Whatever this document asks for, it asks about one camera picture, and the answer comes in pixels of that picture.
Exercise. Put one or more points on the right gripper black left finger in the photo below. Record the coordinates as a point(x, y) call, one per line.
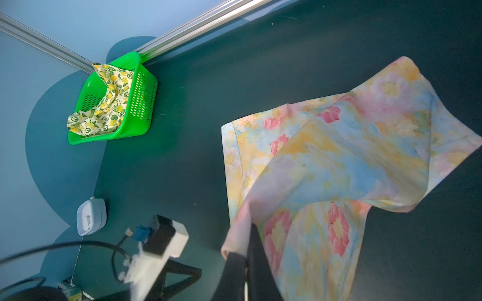
point(232, 282)

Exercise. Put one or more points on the green plastic basket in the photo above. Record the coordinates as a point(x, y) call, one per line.
point(139, 110)

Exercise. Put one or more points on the green lemon print skirt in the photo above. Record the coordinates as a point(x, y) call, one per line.
point(108, 115)

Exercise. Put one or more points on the round clear jar green lid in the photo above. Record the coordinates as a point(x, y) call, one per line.
point(72, 292)

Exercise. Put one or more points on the pastel floral skirt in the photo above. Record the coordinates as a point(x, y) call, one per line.
point(307, 174)

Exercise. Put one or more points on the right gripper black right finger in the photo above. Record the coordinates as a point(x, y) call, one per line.
point(260, 281)

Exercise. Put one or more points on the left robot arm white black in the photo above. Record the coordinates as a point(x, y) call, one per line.
point(41, 292)

